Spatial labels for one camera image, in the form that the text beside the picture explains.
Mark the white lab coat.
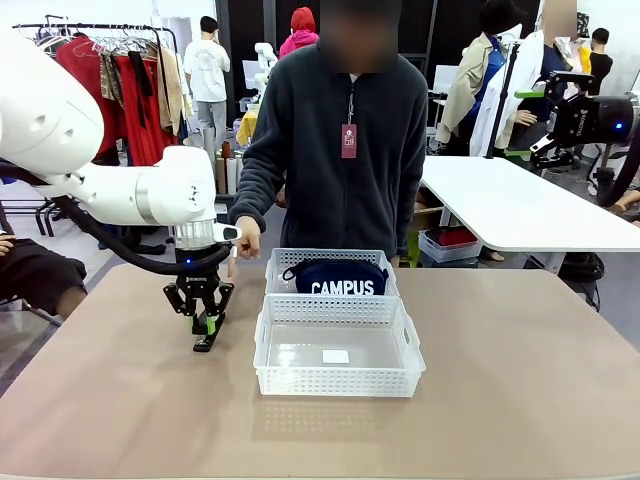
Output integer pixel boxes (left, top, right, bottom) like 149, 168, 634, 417
469, 29, 547, 159

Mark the black scarf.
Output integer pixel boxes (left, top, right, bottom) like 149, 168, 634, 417
127, 49, 155, 129

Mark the black bag with cables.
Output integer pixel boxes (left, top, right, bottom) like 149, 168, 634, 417
558, 252, 607, 312

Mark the navy Campus pencil case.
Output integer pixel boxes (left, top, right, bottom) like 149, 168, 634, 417
281, 259, 390, 297

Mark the man in black T-shirt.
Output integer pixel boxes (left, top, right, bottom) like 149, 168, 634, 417
588, 27, 616, 97

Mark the small white background robot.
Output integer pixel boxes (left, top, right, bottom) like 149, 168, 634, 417
252, 42, 280, 94

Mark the person in navy top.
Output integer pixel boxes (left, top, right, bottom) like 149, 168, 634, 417
539, 0, 586, 104

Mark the gray plastic storage bin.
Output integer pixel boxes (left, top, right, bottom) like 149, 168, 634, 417
418, 225, 484, 264

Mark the red folded cloth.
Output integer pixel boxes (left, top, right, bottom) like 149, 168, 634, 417
429, 227, 479, 249

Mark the person in dark fleece jacket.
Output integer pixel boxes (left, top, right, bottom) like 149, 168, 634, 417
230, 0, 430, 270

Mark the seated person in black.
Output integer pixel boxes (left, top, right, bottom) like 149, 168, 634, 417
0, 199, 89, 321

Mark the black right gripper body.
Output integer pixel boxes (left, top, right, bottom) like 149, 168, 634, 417
563, 94, 633, 148

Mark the brown patterned garment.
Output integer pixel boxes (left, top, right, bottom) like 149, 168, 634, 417
99, 52, 124, 102

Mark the person's left forearm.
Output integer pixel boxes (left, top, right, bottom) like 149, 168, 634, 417
394, 164, 430, 260

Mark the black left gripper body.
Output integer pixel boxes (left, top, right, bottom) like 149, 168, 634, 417
175, 248, 222, 302

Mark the white perforated plastic basket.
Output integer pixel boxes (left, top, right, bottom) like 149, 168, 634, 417
264, 248, 401, 300
253, 293, 427, 399

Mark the dark red name badge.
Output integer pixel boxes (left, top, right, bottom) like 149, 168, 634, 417
341, 123, 359, 160

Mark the red pleated dress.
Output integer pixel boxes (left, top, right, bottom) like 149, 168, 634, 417
114, 54, 167, 167

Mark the beige coat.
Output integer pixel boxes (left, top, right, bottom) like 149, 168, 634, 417
149, 47, 195, 140

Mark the black stapler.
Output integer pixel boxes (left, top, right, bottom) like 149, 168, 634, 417
192, 309, 226, 354

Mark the white table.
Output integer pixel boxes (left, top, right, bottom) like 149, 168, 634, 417
419, 155, 640, 275

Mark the person in pink hoodie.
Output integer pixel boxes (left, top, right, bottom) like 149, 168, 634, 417
278, 6, 321, 61

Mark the brown cardboard box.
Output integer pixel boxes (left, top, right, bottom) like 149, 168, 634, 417
412, 204, 446, 234

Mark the black metal clothes rack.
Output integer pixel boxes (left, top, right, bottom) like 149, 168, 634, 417
12, 22, 181, 239

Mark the right arm's black cable conduit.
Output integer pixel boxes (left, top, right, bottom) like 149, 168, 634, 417
597, 143, 640, 208

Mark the man in white T-shirt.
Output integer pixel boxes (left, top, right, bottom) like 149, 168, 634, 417
183, 15, 232, 148

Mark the person's right hand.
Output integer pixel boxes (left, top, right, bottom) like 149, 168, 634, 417
226, 216, 263, 279

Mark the yellow cloth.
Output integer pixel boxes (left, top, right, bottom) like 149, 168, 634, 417
235, 107, 262, 147

